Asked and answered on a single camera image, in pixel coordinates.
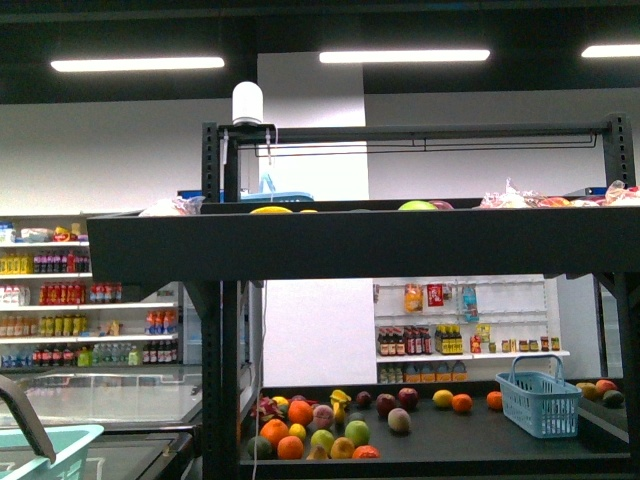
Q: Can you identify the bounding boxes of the grey basket handle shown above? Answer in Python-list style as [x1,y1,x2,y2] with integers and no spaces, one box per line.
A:
[1,376,56,463]

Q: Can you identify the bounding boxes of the mint green shopping basket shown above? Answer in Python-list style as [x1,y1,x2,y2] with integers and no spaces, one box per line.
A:
[0,423,105,480]

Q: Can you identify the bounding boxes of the black upper tray shelf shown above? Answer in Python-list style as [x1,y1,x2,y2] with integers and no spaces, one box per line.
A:
[88,202,639,288]

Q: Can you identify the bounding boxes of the small blue basket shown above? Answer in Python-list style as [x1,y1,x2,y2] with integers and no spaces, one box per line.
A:
[495,353,583,439]

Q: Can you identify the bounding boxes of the black shelf rack frame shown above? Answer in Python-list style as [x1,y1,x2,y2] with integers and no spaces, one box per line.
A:
[200,112,640,480]

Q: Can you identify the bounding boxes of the white dome camera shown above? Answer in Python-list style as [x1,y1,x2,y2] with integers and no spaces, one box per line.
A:
[232,81,264,126]

